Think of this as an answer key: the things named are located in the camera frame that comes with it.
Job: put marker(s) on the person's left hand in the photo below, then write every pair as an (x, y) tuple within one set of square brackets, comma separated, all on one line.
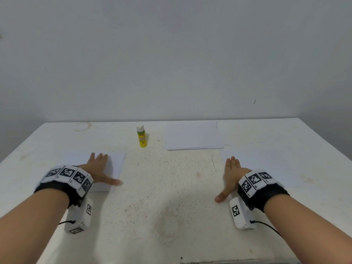
[(100, 168)]

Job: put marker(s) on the person's right hand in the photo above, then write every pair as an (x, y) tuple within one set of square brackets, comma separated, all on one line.
[(234, 178)]

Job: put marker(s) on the stack of white paper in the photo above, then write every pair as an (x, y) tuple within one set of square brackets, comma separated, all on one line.
[(116, 162), (272, 165)]

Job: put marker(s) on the yellow glue stick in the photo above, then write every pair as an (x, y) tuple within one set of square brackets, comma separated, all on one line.
[(142, 137)]

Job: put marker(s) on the glued white paper sheet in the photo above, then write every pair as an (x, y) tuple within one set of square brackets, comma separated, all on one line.
[(192, 135)]

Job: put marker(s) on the person's right forearm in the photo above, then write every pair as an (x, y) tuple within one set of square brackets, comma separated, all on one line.
[(313, 231)]

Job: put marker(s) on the person's left forearm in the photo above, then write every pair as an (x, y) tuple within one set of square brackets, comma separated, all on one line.
[(27, 228)]

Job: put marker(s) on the black marker wristband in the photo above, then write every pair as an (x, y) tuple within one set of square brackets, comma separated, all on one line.
[(65, 184), (263, 189)]

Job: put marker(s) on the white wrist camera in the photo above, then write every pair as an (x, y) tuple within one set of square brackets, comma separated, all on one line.
[(241, 214), (80, 216)]

